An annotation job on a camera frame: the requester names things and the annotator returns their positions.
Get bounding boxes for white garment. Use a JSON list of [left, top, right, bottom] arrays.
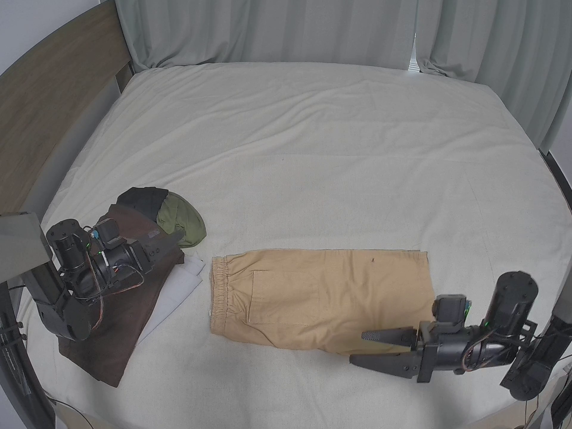
[[136, 253, 207, 347]]

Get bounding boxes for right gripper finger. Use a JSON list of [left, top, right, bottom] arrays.
[[349, 350, 422, 380], [360, 326, 422, 347]]

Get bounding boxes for brown garment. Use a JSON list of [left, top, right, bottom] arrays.
[[58, 204, 186, 388]]

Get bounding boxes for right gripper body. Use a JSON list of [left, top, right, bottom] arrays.
[[416, 322, 475, 384]]

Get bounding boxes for grey-green curtain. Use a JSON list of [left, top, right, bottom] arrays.
[[416, 0, 572, 153], [109, 0, 423, 74]]

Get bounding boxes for tan shorts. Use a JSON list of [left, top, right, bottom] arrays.
[[210, 248, 436, 356]]

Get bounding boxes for green garment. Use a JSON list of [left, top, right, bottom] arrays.
[[156, 191, 207, 249]]

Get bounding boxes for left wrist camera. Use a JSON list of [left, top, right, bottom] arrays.
[[91, 218, 123, 251]]

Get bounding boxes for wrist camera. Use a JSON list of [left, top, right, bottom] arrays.
[[432, 294, 473, 330], [91, 218, 123, 251]]

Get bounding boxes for bed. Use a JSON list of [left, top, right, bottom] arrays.
[[0, 0, 572, 429]]

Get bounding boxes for black garment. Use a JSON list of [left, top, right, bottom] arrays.
[[117, 187, 170, 222]]

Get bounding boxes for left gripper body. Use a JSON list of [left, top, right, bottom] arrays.
[[103, 239, 158, 281]]

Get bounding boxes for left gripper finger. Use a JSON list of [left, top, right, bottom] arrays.
[[150, 236, 185, 263], [144, 227, 184, 244]]

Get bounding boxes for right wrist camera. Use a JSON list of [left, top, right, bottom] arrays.
[[432, 294, 473, 330]]

